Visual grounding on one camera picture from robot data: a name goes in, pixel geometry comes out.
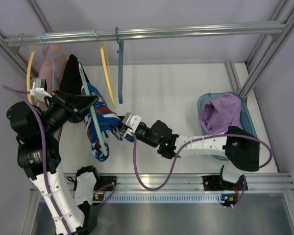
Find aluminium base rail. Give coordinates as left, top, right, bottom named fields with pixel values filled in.
left=100, top=173, right=294, bottom=193

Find aluminium hanging rail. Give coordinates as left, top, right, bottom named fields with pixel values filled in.
left=3, top=21, right=286, bottom=47

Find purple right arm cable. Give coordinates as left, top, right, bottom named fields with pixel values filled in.
left=132, top=132, right=274, bottom=209

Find pink garment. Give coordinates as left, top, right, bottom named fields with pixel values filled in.
left=30, top=45, right=69, bottom=94

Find slotted cable duct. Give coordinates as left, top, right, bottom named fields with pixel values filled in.
left=106, top=192, right=237, bottom=204

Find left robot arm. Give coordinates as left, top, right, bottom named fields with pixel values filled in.
left=6, top=89, right=100, bottom=235

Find aluminium frame post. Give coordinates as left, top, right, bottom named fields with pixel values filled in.
left=224, top=0, right=294, bottom=99

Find black garment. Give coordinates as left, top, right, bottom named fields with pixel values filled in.
left=60, top=54, right=91, bottom=125

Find light blue wire hanger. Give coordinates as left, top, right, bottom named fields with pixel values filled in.
left=39, top=31, right=75, bottom=91

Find teal plastic hanger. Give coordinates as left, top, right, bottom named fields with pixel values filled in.
left=115, top=27, right=124, bottom=104

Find yellow plastic hanger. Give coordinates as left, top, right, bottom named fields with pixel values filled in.
left=26, top=46, right=39, bottom=104
left=99, top=42, right=117, bottom=108

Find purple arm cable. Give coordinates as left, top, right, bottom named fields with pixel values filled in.
left=132, top=132, right=274, bottom=209
left=1, top=84, right=117, bottom=235

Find purple garment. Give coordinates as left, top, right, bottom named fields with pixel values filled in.
left=198, top=93, right=242, bottom=135

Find mint green plastic hanger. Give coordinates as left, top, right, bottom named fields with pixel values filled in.
left=77, top=59, right=108, bottom=156

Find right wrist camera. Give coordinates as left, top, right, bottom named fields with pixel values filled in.
left=122, top=112, right=142, bottom=132

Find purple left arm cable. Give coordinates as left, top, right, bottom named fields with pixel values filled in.
left=1, top=84, right=117, bottom=235

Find blue red white patterned trousers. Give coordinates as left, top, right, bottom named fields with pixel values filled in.
left=84, top=83, right=134, bottom=162

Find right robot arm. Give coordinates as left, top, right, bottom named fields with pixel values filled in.
left=119, top=120, right=260, bottom=183

